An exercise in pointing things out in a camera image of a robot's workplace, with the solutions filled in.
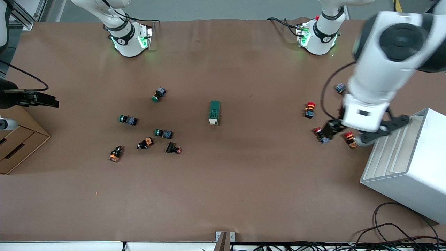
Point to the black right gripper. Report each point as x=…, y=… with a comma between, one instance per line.
x=10, y=98

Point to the green load switch white lever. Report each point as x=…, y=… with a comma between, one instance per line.
x=214, y=109

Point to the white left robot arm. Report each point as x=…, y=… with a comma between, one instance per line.
x=379, y=76

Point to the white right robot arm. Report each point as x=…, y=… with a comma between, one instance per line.
x=129, y=42

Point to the red mushroom button orange block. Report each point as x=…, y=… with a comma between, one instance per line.
x=348, y=135

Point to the red mushroom button grey block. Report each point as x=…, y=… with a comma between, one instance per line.
x=340, y=88
x=316, y=130

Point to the red mushroom button black block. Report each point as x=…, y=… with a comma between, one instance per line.
x=309, y=109

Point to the brown cardboard box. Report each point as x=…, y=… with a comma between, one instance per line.
x=17, y=146

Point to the white stepped rack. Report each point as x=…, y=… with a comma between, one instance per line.
x=407, y=164

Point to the black button orange block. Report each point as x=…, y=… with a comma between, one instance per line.
x=145, y=143
x=115, y=153

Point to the green push button blue block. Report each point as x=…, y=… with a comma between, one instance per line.
x=128, y=120
x=158, y=94
x=163, y=133

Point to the black selector switch red block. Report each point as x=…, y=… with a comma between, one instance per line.
x=173, y=149

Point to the aluminium table bracket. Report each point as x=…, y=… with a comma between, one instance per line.
x=224, y=240

